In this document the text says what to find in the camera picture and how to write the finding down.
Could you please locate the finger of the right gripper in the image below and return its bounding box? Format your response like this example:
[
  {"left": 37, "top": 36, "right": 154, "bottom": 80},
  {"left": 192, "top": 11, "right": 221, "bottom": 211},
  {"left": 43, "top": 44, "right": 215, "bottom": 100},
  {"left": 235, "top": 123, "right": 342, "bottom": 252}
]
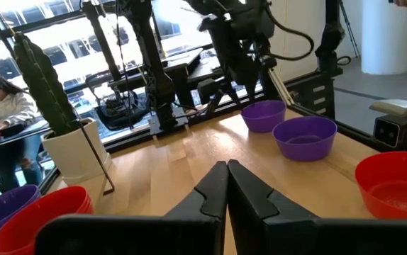
[
  {"left": 237, "top": 70, "right": 252, "bottom": 102},
  {"left": 248, "top": 69, "right": 261, "bottom": 102}
]

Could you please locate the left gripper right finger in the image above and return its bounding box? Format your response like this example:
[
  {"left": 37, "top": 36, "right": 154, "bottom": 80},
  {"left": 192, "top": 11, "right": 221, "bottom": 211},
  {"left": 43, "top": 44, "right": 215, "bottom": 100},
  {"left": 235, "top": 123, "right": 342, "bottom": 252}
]
[{"left": 226, "top": 159, "right": 407, "bottom": 255}]

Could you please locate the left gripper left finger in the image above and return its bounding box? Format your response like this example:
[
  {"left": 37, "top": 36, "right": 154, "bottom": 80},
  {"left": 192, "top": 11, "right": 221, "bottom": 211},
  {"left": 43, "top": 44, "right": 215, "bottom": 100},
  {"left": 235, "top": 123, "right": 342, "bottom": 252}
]
[{"left": 34, "top": 160, "right": 229, "bottom": 255}]

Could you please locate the black office desk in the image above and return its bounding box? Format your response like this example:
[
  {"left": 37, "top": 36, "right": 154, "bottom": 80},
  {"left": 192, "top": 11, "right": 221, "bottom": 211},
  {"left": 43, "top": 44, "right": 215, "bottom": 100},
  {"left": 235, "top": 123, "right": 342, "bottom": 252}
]
[{"left": 108, "top": 47, "right": 225, "bottom": 107}]

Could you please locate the black tripod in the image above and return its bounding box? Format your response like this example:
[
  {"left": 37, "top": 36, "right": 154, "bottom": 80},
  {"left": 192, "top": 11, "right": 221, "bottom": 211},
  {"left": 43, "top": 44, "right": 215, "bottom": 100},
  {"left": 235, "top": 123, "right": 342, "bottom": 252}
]
[{"left": 338, "top": 0, "right": 362, "bottom": 60}]

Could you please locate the black stand pole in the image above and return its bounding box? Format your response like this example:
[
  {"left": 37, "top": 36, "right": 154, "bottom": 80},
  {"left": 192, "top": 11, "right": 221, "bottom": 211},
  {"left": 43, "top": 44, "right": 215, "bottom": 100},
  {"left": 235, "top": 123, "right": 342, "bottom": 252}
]
[{"left": 81, "top": 0, "right": 123, "bottom": 82}]

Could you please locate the white plant pot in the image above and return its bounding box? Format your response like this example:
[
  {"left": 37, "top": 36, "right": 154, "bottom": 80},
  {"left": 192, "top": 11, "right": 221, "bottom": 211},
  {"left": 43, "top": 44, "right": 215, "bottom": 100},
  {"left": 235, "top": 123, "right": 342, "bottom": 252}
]
[{"left": 40, "top": 117, "right": 113, "bottom": 186}]

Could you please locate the grey office table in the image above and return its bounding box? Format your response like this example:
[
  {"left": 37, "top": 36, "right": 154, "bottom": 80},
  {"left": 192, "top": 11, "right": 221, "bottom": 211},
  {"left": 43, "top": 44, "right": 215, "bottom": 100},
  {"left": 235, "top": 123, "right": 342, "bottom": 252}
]
[{"left": 0, "top": 120, "right": 54, "bottom": 194}]

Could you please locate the green cactus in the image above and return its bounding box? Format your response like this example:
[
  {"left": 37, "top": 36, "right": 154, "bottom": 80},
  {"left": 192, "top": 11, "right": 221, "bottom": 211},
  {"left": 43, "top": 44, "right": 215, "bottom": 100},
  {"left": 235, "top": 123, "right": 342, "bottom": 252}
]
[{"left": 13, "top": 30, "right": 80, "bottom": 137}]

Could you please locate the person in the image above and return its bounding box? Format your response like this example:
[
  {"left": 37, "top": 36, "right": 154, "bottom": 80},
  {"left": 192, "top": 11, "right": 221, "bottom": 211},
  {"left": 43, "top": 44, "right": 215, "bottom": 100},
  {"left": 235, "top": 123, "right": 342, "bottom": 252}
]
[{"left": 0, "top": 72, "right": 48, "bottom": 192}]

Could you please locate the silver frame bracket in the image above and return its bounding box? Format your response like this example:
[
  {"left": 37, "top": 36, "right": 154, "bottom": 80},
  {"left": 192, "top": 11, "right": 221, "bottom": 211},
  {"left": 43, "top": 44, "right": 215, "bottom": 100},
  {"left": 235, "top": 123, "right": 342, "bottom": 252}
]
[{"left": 267, "top": 67, "right": 295, "bottom": 107}]

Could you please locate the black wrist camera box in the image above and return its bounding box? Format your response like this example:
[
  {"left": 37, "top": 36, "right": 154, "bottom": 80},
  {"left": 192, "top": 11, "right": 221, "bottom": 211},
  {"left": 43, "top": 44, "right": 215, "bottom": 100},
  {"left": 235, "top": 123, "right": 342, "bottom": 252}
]
[{"left": 196, "top": 78, "right": 226, "bottom": 106}]

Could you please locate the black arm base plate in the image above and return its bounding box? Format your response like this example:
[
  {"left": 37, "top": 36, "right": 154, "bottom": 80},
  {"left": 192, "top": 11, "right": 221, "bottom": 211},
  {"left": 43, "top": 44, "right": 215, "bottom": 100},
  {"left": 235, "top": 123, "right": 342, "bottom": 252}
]
[{"left": 148, "top": 115, "right": 190, "bottom": 137}]

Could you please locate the black aluminium table frame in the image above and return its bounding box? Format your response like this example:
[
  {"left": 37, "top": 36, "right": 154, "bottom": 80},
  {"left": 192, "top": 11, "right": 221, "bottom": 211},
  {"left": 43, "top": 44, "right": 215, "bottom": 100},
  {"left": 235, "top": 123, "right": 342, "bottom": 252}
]
[{"left": 38, "top": 0, "right": 407, "bottom": 194}]

